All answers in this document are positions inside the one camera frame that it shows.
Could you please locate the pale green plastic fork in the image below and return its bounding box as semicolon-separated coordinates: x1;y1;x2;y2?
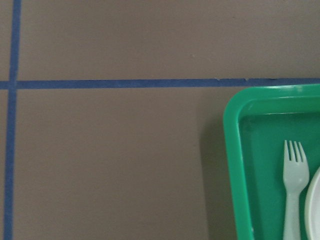
283;140;310;240

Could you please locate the green plastic tray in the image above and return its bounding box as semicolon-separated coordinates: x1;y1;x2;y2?
223;84;320;240

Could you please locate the white round plate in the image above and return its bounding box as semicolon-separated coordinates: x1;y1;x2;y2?
304;168;320;240

